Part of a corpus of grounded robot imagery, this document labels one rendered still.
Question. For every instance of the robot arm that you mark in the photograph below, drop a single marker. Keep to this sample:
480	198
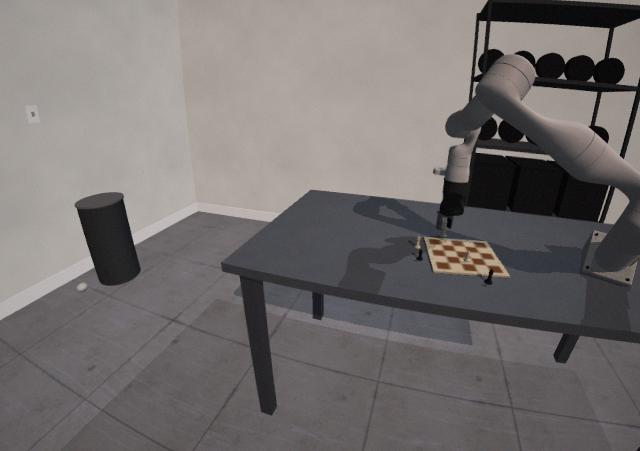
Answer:
574	146

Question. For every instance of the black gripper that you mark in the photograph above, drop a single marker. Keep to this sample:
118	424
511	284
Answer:
455	186

